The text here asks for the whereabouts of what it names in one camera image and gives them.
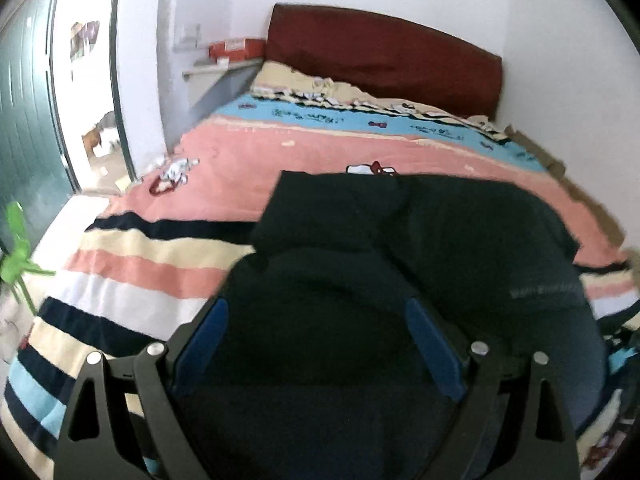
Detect white wall socket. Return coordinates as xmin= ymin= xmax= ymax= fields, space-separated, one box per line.
xmin=172 ymin=22 xmax=201 ymax=51

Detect wall poster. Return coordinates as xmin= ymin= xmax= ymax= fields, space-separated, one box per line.
xmin=70 ymin=20 xmax=100 ymax=61

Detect green door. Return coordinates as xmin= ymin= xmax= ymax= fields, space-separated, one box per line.
xmin=0 ymin=0 xmax=76 ymax=261

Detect black hooded puffer jacket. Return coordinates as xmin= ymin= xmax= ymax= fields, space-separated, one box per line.
xmin=170 ymin=170 xmax=608 ymax=480

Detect red flat box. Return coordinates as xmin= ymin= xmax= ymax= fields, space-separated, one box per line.
xmin=208 ymin=38 xmax=265 ymax=61

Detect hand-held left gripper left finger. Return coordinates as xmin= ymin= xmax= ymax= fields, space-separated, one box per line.
xmin=52 ymin=296 xmax=231 ymax=480

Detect dark red headboard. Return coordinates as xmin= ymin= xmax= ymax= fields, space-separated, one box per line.
xmin=265 ymin=4 xmax=502 ymax=120

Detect striped cartoon printed blanket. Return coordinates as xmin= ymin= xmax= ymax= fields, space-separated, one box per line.
xmin=0 ymin=60 xmax=636 ymax=480

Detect grey bedside shelf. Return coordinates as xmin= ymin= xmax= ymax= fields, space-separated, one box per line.
xmin=181 ymin=57 xmax=263 ymax=118

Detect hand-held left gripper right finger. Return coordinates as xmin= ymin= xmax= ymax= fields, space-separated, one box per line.
xmin=405 ymin=296 xmax=581 ymax=480

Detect brown hallway item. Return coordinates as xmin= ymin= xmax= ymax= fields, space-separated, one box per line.
xmin=82 ymin=112 xmax=121 ymax=156

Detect green plastic item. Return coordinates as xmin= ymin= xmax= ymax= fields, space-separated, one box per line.
xmin=0 ymin=202 xmax=56 ymax=301

